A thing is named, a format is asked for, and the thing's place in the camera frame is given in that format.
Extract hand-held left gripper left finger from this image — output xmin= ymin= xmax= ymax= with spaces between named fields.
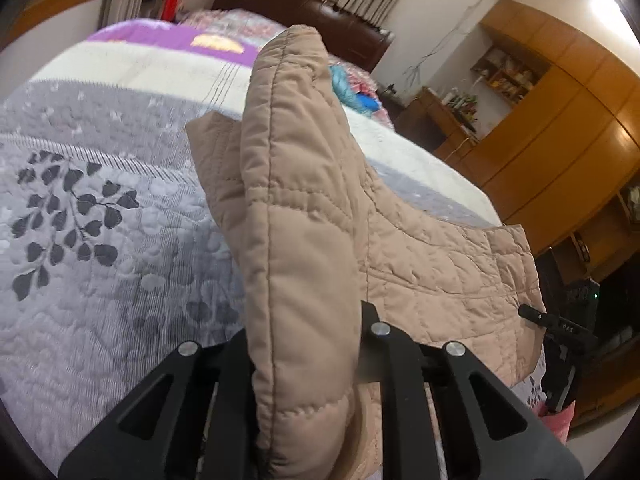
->
xmin=57 ymin=332 xmax=261 ymax=480

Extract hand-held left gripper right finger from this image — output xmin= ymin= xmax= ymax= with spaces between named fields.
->
xmin=357 ymin=300 xmax=586 ymax=480

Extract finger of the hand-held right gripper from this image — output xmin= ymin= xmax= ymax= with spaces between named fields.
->
xmin=518 ymin=304 xmax=548 ymax=325

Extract beige quilted coat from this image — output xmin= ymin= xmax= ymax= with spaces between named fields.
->
xmin=185 ymin=25 xmax=547 ymax=480

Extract wooden wardrobe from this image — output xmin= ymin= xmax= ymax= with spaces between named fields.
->
xmin=434 ymin=0 xmax=640 ymax=283

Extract grey floral bedspread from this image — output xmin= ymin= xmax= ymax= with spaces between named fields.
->
xmin=0 ymin=40 xmax=506 ymax=471

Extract wooden desk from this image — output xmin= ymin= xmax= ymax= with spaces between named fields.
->
xmin=394 ymin=86 xmax=482 ymax=161

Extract dark wooden nightstand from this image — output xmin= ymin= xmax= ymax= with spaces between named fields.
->
xmin=377 ymin=85 xmax=407 ymax=122

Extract cluttered shelf items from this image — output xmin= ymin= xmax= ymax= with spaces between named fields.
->
xmin=471 ymin=46 xmax=545 ymax=107

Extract blue garment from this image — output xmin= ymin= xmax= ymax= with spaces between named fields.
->
xmin=327 ymin=65 xmax=382 ymax=113

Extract dark wooden headboard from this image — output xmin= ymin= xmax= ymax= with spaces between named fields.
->
xmin=212 ymin=0 xmax=396 ymax=73

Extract purple floral bed sheet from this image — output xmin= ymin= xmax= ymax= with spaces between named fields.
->
xmin=85 ymin=19 xmax=262 ymax=68

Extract large side window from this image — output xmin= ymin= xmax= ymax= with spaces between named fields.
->
xmin=0 ymin=0 xmax=113 ymax=51

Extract hanging wall cables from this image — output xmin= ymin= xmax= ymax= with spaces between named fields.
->
xmin=404 ymin=0 xmax=493 ymax=86

